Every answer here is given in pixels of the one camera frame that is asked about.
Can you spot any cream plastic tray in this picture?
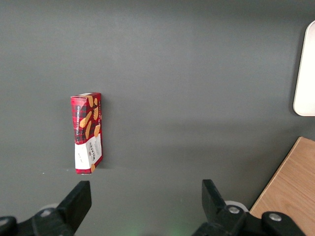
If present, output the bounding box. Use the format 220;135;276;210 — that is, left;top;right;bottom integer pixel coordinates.
292;20;315;117

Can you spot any wooden drawer cabinet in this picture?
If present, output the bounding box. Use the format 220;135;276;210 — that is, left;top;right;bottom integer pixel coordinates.
249;136;315;236

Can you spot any red tartan shortbread box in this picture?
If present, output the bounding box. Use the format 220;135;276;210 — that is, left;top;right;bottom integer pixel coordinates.
70;92;102;175

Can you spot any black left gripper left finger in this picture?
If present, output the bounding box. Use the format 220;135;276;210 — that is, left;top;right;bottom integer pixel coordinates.
31;180;93;236

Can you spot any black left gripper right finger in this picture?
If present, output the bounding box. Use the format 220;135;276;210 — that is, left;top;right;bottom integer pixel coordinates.
191;179;248;236

